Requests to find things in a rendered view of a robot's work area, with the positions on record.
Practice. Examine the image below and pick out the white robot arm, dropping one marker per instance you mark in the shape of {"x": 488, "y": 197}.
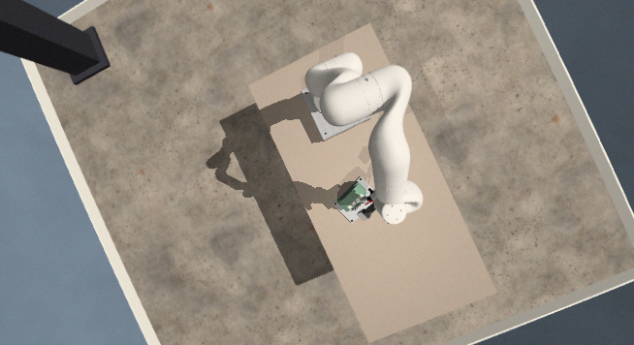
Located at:
{"x": 386, "y": 89}

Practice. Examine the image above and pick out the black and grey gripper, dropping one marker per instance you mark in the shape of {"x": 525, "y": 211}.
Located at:
{"x": 372, "y": 194}

